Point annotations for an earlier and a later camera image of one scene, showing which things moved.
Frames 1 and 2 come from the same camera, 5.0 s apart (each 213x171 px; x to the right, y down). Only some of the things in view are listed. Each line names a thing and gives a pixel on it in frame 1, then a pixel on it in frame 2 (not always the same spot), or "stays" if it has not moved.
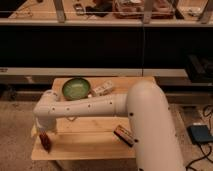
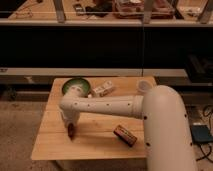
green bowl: x=76 y=89 stays
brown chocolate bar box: x=123 y=135 stays
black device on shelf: x=79 y=10 stays
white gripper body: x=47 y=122 -> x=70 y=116
